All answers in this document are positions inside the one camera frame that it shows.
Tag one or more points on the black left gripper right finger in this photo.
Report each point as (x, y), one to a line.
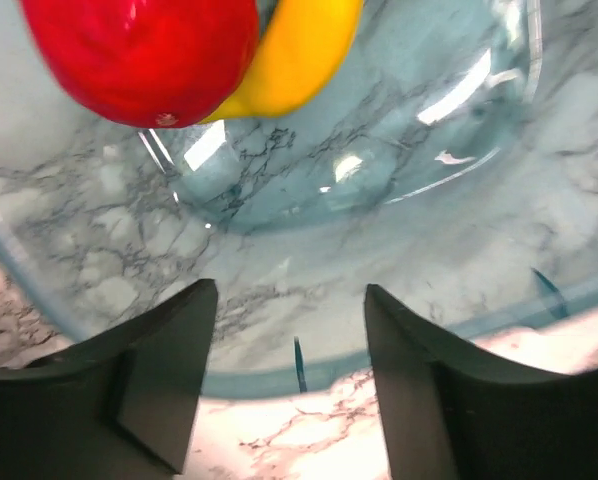
(452, 410)

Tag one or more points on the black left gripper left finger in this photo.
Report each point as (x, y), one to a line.
(120, 405)

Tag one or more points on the teal transparent plastic tray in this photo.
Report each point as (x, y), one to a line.
(453, 160)

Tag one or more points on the red fake apple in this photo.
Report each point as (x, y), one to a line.
(150, 63)

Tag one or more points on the yellow fake banana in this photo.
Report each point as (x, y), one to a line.
(302, 48)

